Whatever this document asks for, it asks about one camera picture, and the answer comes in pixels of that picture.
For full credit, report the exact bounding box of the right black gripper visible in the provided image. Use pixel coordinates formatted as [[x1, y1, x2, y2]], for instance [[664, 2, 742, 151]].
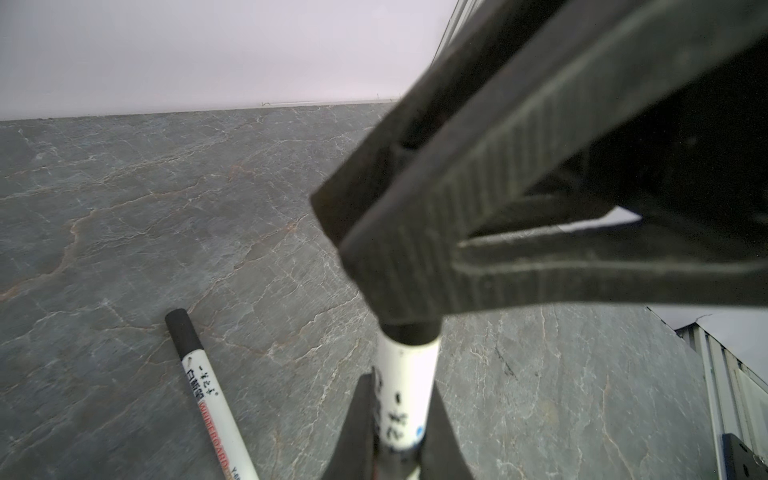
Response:
[[467, 35, 768, 265]]

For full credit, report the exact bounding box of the white marker pen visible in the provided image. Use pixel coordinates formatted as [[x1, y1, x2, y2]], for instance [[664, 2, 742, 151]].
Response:
[[165, 308, 259, 480], [373, 320, 442, 479]]

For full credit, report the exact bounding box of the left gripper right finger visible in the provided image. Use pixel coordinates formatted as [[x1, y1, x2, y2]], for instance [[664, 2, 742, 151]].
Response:
[[420, 389, 474, 480]]

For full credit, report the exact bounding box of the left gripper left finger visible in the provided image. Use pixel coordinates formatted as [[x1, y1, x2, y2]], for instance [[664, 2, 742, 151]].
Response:
[[321, 373, 374, 480]]

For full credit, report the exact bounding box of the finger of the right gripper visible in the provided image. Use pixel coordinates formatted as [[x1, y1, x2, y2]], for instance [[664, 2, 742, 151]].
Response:
[[310, 1, 563, 246], [338, 1, 767, 324]]

